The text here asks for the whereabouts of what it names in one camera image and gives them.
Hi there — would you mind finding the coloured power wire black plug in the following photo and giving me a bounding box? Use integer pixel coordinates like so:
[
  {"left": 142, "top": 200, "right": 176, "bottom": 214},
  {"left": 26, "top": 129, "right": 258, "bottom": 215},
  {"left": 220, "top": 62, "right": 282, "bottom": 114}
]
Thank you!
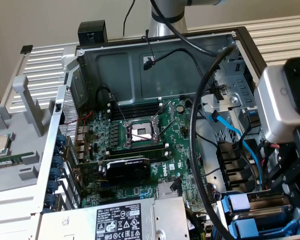
[{"left": 258, "top": 141, "right": 282, "bottom": 191}]

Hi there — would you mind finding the hard disk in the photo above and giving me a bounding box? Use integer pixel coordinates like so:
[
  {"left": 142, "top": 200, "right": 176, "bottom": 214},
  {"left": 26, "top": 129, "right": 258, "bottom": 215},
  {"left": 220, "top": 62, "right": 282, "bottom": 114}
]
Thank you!
[{"left": 219, "top": 192, "right": 300, "bottom": 223}]

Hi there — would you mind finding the empty blue disk carrier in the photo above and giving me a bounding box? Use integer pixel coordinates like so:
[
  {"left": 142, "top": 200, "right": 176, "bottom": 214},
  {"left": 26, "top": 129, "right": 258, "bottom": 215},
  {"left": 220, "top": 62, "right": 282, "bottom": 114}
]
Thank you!
[{"left": 227, "top": 216, "right": 300, "bottom": 238}]

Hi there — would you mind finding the metal disk bay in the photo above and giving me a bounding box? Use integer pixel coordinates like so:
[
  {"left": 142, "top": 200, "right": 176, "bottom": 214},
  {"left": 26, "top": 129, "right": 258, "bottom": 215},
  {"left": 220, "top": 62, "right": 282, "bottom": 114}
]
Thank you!
[{"left": 214, "top": 181, "right": 300, "bottom": 240}]

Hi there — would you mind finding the green motherboard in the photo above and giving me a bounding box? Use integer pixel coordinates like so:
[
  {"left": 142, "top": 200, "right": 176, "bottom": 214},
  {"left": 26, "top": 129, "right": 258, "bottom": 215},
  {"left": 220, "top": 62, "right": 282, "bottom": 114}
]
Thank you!
[{"left": 74, "top": 96, "right": 217, "bottom": 210}]

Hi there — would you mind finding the silver chipset heat sink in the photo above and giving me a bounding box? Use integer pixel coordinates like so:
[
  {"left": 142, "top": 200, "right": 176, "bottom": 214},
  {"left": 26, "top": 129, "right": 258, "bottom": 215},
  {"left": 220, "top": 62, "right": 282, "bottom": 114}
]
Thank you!
[{"left": 156, "top": 181, "right": 184, "bottom": 200}]

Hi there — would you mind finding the silver power supply unit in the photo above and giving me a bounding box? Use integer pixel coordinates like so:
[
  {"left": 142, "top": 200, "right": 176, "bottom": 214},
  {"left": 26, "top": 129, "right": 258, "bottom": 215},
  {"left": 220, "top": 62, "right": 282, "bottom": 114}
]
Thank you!
[{"left": 38, "top": 195, "right": 191, "bottom": 240}]

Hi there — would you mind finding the black RAM slot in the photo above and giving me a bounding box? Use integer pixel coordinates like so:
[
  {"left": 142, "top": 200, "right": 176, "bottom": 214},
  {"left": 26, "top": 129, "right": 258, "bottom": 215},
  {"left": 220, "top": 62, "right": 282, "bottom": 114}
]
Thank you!
[
  {"left": 106, "top": 98, "right": 164, "bottom": 113},
  {"left": 106, "top": 142, "right": 170, "bottom": 154},
  {"left": 106, "top": 104, "right": 164, "bottom": 120},
  {"left": 106, "top": 149, "right": 170, "bottom": 163}
]

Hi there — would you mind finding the metal CPU socket cover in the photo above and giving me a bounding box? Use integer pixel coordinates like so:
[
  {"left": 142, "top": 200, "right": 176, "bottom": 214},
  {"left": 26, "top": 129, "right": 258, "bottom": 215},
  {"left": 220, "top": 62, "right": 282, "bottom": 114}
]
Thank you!
[{"left": 151, "top": 99, "right": 177, "bottom": 141}]

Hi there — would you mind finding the thin metal locking lever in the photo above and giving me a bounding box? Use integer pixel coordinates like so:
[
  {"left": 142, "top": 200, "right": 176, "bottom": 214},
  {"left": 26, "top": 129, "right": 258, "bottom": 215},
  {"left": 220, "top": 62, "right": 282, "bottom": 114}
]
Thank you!
[
  {"left": 126, "top": 131, "right": 155, "bottom": 141},
  {"left": 109, "top": 92, "right": 128, "bottom": 126}
]

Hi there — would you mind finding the CPU socket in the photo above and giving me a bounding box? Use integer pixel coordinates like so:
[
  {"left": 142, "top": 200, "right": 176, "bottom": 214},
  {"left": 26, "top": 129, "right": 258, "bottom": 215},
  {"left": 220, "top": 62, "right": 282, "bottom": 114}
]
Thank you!
[{"left": 121, "top": 116, "right": 166, "bottom": 149}]

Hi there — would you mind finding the black graphics card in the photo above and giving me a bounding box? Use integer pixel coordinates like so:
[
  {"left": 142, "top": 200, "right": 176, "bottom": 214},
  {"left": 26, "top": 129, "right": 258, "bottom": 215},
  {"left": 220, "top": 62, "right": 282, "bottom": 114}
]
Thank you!
[{"left": 74, "top": 156, "right": 152, "bottom": 186}]

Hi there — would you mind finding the open PC case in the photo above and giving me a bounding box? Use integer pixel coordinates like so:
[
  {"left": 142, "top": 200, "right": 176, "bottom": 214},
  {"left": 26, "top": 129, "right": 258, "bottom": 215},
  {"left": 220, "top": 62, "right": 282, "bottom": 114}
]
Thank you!
[{"left": 31, "top": 25, "right": 300, "bottom": 240}]

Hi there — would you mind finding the black box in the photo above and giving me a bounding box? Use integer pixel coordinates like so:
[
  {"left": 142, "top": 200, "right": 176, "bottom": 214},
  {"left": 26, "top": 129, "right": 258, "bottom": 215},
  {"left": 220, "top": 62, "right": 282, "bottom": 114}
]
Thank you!
[{"left": 77, "top": 20, "right": 109, "bottom": 46}]

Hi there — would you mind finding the grey parts rack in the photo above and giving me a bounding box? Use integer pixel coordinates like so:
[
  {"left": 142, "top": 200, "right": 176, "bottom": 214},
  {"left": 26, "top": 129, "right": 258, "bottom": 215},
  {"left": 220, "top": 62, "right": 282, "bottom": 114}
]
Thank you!
[{"left": 0, "top": 74, "right": 55, "bottom": 195}]

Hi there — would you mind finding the green RAM stick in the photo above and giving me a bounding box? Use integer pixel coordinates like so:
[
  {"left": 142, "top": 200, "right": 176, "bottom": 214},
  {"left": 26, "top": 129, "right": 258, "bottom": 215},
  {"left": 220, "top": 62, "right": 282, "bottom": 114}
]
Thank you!
[{"left": 0, "top": 152, "right": 32, "bottom": 168}]

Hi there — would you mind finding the black plastic cable guide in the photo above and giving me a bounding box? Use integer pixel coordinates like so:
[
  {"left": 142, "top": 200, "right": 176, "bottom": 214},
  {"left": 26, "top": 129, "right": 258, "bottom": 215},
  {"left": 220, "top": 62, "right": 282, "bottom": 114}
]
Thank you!
[{"left": 216, "top": 139, "right": 258, "bottom": 193}]

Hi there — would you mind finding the blue SATA wire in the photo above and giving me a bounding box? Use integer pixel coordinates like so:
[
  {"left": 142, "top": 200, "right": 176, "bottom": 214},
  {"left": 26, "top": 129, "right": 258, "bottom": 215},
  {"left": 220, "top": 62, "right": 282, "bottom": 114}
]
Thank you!
[{"left": 208, "top": 109, "right": 265, "bottom": 191}]

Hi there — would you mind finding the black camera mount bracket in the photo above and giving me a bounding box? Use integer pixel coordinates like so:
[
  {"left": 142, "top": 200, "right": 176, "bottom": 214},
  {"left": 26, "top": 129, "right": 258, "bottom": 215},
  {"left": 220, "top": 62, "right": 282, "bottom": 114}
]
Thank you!
[{"left": 282, "top": 56, "right": 300, "bottom": 118}]

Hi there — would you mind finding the thick black camera cable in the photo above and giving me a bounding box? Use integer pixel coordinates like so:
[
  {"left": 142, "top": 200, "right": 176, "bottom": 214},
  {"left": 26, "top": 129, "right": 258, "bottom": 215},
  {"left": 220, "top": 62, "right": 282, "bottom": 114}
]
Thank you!
[{"left": 149, "top": 0, "right": 237, "bottom": 240}]

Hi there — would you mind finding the braided yellow black wire bundle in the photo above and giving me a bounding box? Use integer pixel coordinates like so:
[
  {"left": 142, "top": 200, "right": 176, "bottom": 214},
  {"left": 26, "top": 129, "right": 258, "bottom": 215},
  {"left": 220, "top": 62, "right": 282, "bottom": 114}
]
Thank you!
[{"left": 184, "top": 206, "right": 212, "bottom": 240}]

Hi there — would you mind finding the long black SATA wire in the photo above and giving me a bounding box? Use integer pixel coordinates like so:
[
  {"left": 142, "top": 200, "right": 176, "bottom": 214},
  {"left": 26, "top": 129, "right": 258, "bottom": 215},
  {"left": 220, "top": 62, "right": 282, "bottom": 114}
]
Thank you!
[{"left": 142, "top": 48, "right": 227, "bottom": 101}]

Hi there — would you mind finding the black looped wire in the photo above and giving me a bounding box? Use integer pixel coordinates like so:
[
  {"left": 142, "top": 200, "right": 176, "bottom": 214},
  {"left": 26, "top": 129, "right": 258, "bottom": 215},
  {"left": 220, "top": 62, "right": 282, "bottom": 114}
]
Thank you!
[{"left": 95, "top": 86, "right": 115, "bottom": 106}]

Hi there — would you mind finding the thin black hanging cable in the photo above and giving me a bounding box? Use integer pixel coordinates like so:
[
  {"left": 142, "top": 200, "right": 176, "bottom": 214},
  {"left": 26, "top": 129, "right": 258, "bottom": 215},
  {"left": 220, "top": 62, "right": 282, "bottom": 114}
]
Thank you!
[{"left": 121, "top": 0, "right": 138, "bottom": 38}]

